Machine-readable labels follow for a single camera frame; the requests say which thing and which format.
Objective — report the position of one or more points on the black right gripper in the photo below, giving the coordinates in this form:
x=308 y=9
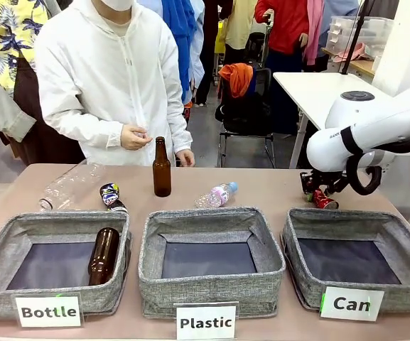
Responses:
x=329 y=178

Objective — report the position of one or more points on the crushed red soda can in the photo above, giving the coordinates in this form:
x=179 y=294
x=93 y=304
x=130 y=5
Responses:
x=327 y=203

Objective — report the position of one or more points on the small blue-capped plastic bottle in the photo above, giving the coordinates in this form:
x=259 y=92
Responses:
x=215 y=196

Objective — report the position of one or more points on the brown glass bottle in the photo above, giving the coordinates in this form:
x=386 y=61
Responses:
x=162 y=174
x=103 y=255

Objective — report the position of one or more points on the dark blue drink can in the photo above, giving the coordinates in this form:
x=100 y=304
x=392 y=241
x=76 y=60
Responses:
x=111 y=195

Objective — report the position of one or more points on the large clear plastic bottle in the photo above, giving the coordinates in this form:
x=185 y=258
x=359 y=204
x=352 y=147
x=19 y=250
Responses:
x=71 y=188

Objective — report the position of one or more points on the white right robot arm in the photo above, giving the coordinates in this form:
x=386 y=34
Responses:
x=368 y=120

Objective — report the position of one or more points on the person right forearm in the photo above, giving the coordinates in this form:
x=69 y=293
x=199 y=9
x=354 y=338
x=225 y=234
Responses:
x=84 y=122

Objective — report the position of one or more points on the person left forearm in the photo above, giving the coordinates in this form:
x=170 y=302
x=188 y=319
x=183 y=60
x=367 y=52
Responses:
x=182 y=135

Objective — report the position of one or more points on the white Can label sign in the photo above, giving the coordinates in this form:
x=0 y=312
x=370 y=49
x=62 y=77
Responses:
x=352 y=303

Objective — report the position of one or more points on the grey fabric basket can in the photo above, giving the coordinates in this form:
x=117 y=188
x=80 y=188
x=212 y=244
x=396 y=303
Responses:
x=403 y=295

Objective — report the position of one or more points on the grey fabric basket plastic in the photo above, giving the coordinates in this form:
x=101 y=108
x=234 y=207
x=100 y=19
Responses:
x=208 y=293

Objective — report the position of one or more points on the person left hand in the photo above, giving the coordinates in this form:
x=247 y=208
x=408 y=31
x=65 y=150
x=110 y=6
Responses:
x=187 y=158

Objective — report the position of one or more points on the person right hand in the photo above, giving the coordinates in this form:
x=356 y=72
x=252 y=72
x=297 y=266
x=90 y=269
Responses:
x=133 y=136

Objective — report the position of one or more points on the white side table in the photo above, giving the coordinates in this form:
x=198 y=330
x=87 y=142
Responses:
x=318 y=92

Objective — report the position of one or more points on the black office chair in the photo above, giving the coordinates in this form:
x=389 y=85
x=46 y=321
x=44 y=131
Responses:
x=247 y=117

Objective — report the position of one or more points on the wooden desk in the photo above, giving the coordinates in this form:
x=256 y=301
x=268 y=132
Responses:
x=362 y=66

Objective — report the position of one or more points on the orange cloth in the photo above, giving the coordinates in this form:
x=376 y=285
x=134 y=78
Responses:
x=238 y=78

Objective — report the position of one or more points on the pink cloth on desk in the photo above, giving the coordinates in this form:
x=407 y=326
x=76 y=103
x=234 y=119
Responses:
x=354 y=52

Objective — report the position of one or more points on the black slanted pole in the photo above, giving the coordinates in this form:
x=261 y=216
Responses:
x=355 y=39

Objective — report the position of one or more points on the pink hanging cloth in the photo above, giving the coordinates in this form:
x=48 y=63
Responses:
x=314 y=32

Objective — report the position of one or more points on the clear plastic storage boxes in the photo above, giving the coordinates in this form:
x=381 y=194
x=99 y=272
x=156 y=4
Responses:
x=371 y=32

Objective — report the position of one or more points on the person in red jacket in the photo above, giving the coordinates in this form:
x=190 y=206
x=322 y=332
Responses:
x=286 y=25

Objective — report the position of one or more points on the white Plastic label sign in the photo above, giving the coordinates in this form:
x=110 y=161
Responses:
x=205 y=322

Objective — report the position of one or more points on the person in cream shirt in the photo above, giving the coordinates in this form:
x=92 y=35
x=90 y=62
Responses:
x=240 y=25

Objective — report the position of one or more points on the person in blue garment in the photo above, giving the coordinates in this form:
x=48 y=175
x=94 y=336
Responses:
x=187 y=42

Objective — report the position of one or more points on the person in white hoodie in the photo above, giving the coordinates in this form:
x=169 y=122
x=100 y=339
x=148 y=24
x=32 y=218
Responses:
x=108 y=71

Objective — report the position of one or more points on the white face mask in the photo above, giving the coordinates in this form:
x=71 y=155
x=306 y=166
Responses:
x=117 y=4

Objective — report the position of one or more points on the white Bottle label sign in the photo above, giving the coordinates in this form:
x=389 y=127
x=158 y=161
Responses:
x=48 y=312

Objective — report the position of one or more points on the person in grey sleeve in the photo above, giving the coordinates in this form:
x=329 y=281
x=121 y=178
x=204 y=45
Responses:
x=2 y=110

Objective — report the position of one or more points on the person in yellow floral shirt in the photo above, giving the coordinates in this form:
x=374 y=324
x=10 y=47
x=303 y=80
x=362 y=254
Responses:
x=5 y=32

